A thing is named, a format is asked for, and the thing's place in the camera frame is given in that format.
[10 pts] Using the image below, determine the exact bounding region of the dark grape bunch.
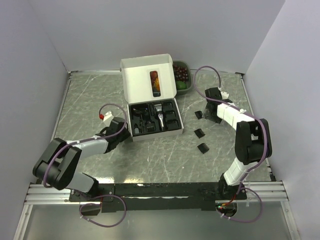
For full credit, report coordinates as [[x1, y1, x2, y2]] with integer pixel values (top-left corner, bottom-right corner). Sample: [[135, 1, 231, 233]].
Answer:
[[173, 65, 189, 82]]

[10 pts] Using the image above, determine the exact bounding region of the small oil bottle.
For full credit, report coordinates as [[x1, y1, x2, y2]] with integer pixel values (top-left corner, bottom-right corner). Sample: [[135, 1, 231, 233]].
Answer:
[[134, 127, 140, 134]]

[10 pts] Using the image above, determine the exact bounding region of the green lime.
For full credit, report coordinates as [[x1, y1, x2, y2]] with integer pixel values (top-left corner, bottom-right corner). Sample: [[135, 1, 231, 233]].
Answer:
[[175, 81, 188, 91]]

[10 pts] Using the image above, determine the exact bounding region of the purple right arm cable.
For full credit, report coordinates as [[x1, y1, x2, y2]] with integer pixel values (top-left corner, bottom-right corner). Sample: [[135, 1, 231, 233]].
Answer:
[[193, 65, 272, 223]]

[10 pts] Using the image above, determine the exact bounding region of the white hair clipper box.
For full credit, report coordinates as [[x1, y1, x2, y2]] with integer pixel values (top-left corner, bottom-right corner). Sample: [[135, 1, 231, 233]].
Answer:
[[120, 53, 184, 142]]

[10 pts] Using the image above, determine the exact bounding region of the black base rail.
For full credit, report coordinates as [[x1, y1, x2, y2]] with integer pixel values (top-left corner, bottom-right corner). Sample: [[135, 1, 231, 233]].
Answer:
[[69, 180, 247, 213]]

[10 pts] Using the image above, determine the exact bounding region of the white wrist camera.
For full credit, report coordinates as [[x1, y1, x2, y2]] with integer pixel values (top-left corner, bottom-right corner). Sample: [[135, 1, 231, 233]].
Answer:
[[99, 111, 114, 125], [218, 87, 229, 100]]

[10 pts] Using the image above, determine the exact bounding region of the black cleaning brush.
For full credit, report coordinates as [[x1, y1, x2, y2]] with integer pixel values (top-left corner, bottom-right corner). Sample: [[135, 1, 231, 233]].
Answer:
[[139, 117, 144, 134]]

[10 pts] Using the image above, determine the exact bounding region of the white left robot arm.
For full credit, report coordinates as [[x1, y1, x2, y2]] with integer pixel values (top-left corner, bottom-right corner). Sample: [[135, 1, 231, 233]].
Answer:
[[32, 117, 131, 201]]

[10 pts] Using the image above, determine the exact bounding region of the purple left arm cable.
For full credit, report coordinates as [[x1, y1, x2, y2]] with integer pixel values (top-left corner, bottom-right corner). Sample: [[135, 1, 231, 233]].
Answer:
[[42, 103, 130, 228]]

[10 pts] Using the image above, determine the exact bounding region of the silver hair clipper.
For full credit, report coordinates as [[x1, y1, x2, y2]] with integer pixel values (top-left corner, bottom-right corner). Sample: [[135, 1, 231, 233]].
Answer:
[[154, 103, 165, 130]]

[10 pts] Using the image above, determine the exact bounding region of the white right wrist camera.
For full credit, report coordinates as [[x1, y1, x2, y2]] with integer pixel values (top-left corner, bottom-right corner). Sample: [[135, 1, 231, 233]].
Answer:
[[218, 87, 229, 100]]

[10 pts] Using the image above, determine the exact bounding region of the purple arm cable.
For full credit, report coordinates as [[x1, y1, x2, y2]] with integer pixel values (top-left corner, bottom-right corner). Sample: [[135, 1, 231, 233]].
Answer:
[[193, 65, 272, 223], [42, 103, 130, 228]]

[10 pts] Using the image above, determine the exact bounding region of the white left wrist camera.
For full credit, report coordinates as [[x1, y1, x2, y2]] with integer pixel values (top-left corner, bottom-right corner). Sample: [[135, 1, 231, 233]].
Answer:
[[99, 111, 114, 125]]

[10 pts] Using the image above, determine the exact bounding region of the grey fruit tray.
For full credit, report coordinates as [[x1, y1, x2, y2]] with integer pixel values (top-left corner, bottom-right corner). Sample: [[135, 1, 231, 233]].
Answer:
[[172, 60, 193, 96]]

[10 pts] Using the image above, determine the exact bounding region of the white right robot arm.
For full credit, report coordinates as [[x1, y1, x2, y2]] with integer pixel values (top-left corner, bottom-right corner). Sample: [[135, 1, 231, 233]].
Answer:
[[205, 87, 272, 199]]

